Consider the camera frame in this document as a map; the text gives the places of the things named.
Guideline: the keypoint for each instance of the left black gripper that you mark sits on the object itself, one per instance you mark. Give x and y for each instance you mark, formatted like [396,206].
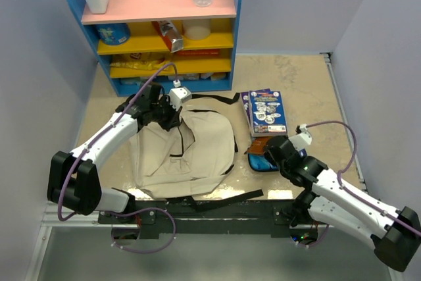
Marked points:
[173,120]

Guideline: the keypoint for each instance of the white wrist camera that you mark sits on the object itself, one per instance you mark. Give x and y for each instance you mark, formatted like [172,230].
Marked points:
[179,95]
[302,139]

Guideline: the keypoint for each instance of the yellow chips bag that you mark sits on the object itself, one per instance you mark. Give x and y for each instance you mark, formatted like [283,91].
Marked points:
[141,61]

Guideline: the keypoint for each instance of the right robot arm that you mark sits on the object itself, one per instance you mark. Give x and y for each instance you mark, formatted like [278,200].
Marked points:
[393,234]

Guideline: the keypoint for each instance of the red silver snack packet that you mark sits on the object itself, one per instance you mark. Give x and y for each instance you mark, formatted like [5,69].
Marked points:
[169,34]

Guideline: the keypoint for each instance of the blue comic book top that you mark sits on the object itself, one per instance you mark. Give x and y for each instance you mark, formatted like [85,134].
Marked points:
[266,113]

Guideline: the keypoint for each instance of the aluminium frame rail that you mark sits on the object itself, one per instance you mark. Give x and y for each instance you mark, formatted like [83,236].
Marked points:
[280,212]

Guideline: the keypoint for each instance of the blue shelf unit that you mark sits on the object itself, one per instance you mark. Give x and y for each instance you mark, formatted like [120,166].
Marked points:
[139,14]

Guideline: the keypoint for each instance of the purple book underneath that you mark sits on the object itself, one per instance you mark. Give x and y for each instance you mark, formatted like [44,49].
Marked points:
[247,108]

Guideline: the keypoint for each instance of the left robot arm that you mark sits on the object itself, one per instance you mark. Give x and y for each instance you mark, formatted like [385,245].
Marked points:
[74,176]

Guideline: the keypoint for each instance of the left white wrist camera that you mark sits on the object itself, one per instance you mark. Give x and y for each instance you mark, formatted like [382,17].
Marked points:
[179,95]

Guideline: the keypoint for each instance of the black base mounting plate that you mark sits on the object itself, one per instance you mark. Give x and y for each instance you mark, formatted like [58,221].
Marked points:
[151,224]

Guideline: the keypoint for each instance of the blue dinosaur pencil case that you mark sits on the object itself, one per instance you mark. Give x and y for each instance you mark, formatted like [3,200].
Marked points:
[258,163]

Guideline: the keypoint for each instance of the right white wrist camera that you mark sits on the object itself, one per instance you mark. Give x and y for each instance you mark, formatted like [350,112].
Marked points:
[302,139]

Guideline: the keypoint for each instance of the blue snack cup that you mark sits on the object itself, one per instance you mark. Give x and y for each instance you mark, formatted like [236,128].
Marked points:
[113,34]

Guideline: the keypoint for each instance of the beige canvas backpack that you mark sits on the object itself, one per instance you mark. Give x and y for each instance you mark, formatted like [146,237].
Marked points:
[191,159]

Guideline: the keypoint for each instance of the white cylindrical container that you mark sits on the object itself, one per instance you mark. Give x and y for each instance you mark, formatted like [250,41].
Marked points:
[196,29]

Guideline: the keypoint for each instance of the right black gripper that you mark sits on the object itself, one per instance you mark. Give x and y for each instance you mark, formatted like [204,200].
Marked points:
[266,151]

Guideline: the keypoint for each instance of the brown leather wallet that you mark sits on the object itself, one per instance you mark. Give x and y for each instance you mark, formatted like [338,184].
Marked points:
[258,145]

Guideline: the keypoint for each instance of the white packets bottom shelf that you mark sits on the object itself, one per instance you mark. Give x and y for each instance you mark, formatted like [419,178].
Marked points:
[194,76]

